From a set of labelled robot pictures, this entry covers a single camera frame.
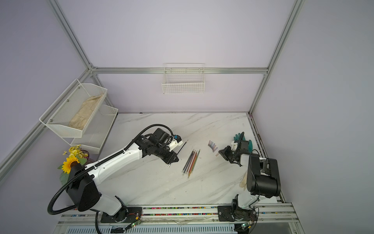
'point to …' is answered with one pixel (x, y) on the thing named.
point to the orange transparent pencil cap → (214, 147)
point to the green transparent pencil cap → (211, 144)
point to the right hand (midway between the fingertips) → (220, 153)
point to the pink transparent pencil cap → (209, 143)
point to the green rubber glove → (237, 138)
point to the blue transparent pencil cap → (212, 145)
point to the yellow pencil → (190, 173)
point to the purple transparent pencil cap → (213, 147)
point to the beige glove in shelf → (81, 119)
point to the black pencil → (187, 161)
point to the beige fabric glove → (243, 183)
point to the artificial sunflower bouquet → (75, 155)
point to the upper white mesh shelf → (70, 114)
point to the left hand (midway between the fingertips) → (175, 161)
